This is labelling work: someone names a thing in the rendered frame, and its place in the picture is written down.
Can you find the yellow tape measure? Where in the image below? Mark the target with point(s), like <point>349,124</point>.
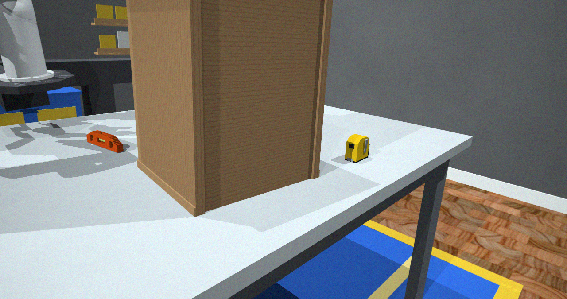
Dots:
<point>357,148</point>

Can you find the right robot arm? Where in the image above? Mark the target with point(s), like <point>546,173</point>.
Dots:
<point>20,46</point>

